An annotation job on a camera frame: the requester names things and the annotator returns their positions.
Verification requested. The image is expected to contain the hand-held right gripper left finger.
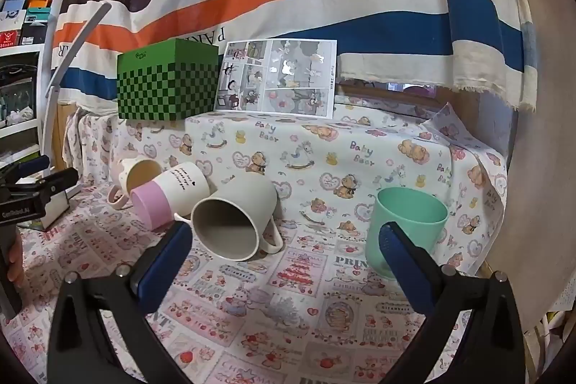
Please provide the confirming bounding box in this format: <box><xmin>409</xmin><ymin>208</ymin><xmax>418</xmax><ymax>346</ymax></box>
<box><xmin>47</xmin><ymin>220</ymin><xmax>194</xmax><ymax>384</ymax></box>

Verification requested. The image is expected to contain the white desk lamp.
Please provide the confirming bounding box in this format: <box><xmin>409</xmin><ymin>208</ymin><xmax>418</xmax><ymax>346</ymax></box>
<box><xmin>26</xmin><ymin>3</ymin><xmax>112</xmax><ymax>232</ymax></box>

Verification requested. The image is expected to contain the pink and white cup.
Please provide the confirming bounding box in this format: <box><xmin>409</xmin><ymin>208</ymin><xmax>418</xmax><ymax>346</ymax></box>
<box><xmin>130</xmin><ymin>162</ymin><xmax>210</xmax><ymax>231</ymax></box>

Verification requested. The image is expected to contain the bear print tablecloth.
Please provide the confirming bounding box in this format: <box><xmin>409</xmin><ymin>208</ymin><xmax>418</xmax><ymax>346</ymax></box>
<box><xmin>0</xmin><ymin>98</ymin><xmax>510</xmax><ymax>384</ymax></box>

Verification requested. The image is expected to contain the mint green cup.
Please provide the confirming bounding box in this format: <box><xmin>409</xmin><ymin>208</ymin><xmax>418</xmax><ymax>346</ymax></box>
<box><xmin>365</xmin><ymin>186</ymin><xmax>449</xmax><ymax>279</ymax></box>

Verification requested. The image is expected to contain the beige mug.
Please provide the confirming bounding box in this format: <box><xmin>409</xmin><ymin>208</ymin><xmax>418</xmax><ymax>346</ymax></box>
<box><xmin>191</xmin><ymin>174</ymin><xmax>284</xmax><ymax>262</ymax></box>

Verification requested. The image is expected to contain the green checkered box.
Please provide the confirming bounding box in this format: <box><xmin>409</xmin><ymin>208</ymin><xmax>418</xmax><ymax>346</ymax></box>
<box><xmin>116</xmin><ymin>38</ymin><xmax>220</xmax><ymax>122</ymax></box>

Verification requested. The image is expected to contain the person's left hand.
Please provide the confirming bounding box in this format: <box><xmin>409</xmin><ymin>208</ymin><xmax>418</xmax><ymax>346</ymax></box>
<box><xmin>6</xmin><ymin>236</ymin><xmax>24</xmax><ymax>291</ymax></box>

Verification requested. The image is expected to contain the white shelf unit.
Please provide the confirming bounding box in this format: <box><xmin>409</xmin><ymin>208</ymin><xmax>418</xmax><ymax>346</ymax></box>
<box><xmin>0</xmin><ymin>42</ymin><xmax>48</xmax><ymax>169</ymax></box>

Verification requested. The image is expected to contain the comic picture sheet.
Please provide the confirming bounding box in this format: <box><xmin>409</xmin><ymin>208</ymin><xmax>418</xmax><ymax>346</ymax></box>
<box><xmin>215</xmin><ymin>38</ymin><xmax>338</xmax><ymax>119</ymax></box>

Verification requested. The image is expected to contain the cream cup with pink handle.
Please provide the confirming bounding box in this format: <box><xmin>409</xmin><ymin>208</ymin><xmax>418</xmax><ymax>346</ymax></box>
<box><xmin>107</xmin><ymin>157</ymin><xmax>163</xmax><ymax>211</ymax></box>

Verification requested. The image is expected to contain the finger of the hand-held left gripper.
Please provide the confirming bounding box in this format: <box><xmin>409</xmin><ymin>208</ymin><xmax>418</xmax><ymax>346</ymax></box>
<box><xmin>0</xmin><ymin>154</ymin><xmax>51</xmax><ymax>181</ymax></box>
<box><xmin>13</xmin><ymin>167</ymin><xmax>80</xmax><ymax>199</ymax></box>

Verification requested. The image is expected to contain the brown board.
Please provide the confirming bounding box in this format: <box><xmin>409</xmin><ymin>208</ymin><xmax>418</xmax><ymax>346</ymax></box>
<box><xmin>468</xmin><ymin>0</ymin><xmax>576</xmax><ymax>324</ymax></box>

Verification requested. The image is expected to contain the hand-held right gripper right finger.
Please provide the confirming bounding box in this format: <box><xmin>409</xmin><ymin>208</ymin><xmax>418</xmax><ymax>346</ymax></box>
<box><xmin>377</xmin><ymin>221</ymin><xmax>528</xmax><ymax>384</ymax></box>

